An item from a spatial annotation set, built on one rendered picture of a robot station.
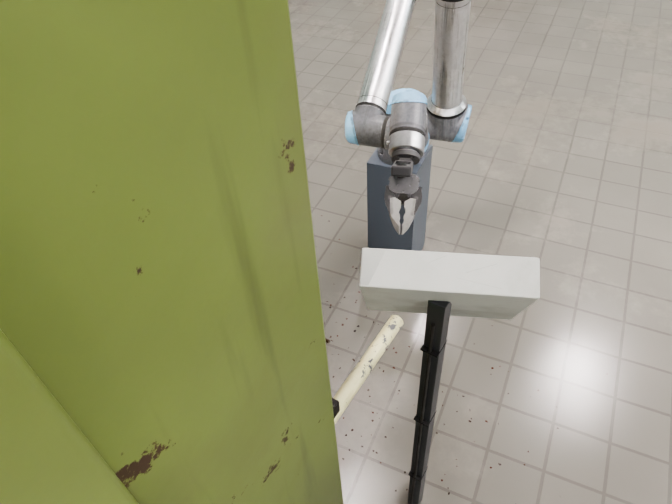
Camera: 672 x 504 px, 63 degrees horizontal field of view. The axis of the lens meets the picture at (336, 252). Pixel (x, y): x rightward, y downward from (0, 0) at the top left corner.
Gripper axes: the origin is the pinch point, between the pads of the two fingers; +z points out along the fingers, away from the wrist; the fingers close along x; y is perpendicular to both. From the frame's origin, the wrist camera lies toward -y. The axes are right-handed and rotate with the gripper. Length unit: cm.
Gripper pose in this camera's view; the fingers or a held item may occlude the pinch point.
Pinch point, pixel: (401, 228)
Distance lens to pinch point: 132.5
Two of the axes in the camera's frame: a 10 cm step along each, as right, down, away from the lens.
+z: -0.9, 9.6, -2.5
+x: -9.9, -0.6, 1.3
